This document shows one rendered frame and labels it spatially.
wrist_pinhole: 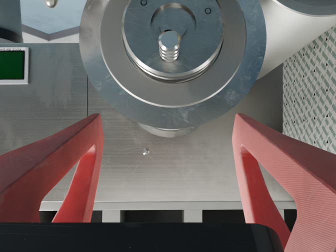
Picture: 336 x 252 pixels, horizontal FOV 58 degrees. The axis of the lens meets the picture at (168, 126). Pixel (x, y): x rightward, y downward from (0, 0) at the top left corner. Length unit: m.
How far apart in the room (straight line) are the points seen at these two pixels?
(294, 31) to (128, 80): 0.16
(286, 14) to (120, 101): 0.15
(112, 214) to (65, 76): 0.27
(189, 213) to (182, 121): 0.37
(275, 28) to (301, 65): 0.16
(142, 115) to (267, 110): 0.39
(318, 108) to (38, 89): 0.47
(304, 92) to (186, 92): 0.24
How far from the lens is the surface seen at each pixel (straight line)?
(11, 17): 2.59
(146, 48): 0.22
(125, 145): 0.57
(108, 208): 0.59
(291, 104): 0.48
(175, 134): 0.49
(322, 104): 0.40
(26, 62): 0.64
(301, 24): 0.30
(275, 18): 0.29
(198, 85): 0.24
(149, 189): 0.57
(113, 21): 0.25
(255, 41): 0.26
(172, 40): 0.20
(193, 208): 0.58
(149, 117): 0.23
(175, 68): 0.22
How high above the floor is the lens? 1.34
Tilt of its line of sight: 4 degrees down
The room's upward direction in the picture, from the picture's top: 180 degrees clockwise
